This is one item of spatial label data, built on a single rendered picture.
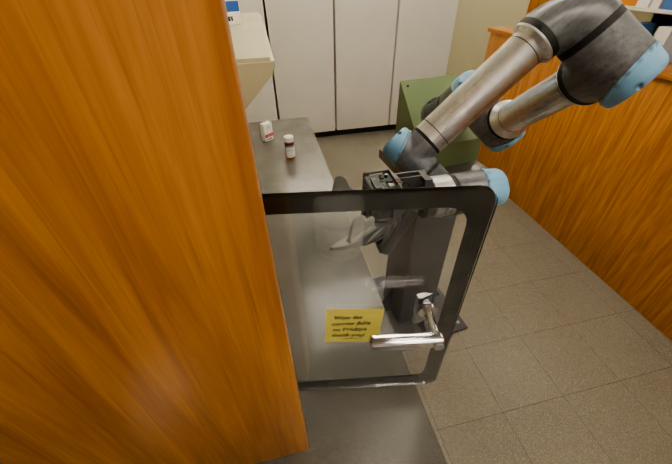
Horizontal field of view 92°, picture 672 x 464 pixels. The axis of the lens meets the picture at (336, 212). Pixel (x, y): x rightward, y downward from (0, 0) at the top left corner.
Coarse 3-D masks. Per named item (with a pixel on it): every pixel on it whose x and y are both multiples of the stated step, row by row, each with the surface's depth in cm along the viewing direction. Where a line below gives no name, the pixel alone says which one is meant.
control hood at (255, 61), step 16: (256, 16) 45; (240, 32) 34; (256, 32) 34; (240, 48) 28; (256, 48) 28; (240, 64) 25; (256, 64) 25; (272, 64) 25; (240, 80) 25; (256, 80) 25
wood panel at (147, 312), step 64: (0, 0) 14; (64, 0) 14; (128, 0) 15; (192, 0) 15; (0, 64) 15; (64, 64) 16; (128, 64) 16; (192, 64) 17; (0, 128) 17; (64, 128) 17; (128, 128) 18; (192, 128) 19; (0, 192) 19; (64, 192) 19; (128, 192) 20; (192, 192) 21; (256, 192) 22; (0, 256) 21; (64, 256) 22; (128, 256) 23; (192, 256) 24; (256, 256) 26; (0, 320) 24; (64, 320) 25; (128, 320) 27; (192, 320) 28; (256, 320) 30; (0, 384) 28; (64, 384) 30; (128, 384) 32; (192, 384) 34; (256, 384) 37; (0, 448) 34; (64, 448) 36; (128, 448) 40; (192, 448) 43; (256, 448) 48
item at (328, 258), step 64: (320, 192) 32; (384, 192) 31; (448, 192) 31; (320, 256) 36; (384, 256) 36; (448, 256) 37; (320, 320) 43; (384, 320) 44; (448, 320) 44; (320, 384) 54; (384, 384) 55
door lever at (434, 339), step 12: (420, 312) 43; (432, 312) 42; (432, 324) 41; (372, 336) 39; (384, 336) 39; (396, 336) 39; (408, 336) 39; (420, 336) 39; (432, 336) 39; (372, 348) 39; (384, 348) 39; (396, 348) 39; (408, 348) 39; (420, 348) 39
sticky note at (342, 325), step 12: (336, 312) 42; (348, 312) 42; (360, 312) 42; (372, 312) 43; (336, 324) 44; (348, 324) 44; (360, 324) 44; (372, 324) 44; (336, 336) 46; (348, 336) 46; (360, 336) 46
